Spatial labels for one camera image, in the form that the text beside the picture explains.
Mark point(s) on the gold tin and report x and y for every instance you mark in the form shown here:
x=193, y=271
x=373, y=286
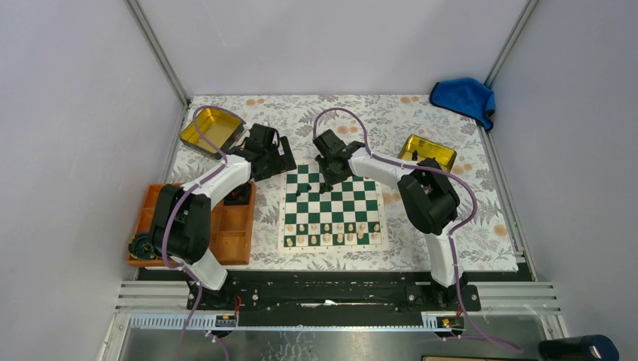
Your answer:
x=417, y=149
x=212, y=129

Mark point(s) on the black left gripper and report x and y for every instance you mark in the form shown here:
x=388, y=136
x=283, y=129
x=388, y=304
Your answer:
x=283, y=162

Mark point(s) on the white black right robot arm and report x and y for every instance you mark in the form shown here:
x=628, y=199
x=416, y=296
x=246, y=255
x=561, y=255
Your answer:
x=429, y=199

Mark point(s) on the floral tablecloth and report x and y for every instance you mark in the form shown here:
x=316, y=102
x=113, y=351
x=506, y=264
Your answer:
x=484, y=245

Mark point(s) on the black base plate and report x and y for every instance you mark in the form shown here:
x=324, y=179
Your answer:
x=406, y=291

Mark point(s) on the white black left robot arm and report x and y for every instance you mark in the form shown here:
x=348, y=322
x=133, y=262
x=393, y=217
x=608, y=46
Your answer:
x=180, y=229

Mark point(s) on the black tape roll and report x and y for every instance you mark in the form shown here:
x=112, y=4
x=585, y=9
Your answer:
x=141, y=247

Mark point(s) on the green white chess board mat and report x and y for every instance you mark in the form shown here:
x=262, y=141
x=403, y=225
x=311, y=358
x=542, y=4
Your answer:
x=351, y=218

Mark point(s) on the gold tin left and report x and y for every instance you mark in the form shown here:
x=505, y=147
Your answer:
x=212, y=129

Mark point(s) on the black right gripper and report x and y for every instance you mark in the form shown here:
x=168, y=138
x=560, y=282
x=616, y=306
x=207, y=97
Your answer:
x=327, y=178

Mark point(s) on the dark cylinder bottle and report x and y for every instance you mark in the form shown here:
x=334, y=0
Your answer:
x=582, y=348

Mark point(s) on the blue cloth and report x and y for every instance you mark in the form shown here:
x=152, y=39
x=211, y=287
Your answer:
x=467, y=97

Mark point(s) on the gold tin right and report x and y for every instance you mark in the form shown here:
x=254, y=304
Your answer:
x=417, y=149

